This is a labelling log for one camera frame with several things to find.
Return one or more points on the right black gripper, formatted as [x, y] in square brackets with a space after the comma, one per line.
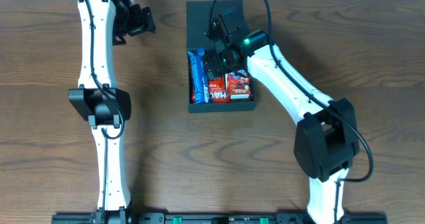
[214, 64]

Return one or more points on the red dried fruit bag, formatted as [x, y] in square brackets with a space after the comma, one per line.
[217, 91]

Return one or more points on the blue cookie roll pack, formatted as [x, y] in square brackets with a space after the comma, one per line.
[199, 76]

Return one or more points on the red Hello Panda box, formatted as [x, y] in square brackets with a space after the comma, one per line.
[238, 85]

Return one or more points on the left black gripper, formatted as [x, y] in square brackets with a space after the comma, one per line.
[139, 26]

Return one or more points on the dark green gift box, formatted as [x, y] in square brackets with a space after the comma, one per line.
[197, 24]

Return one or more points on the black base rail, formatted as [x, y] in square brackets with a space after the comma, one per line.
[161, 218]

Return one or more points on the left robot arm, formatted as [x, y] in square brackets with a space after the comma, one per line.
[104, 106]

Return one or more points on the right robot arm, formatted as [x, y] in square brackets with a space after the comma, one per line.
[324, 146]

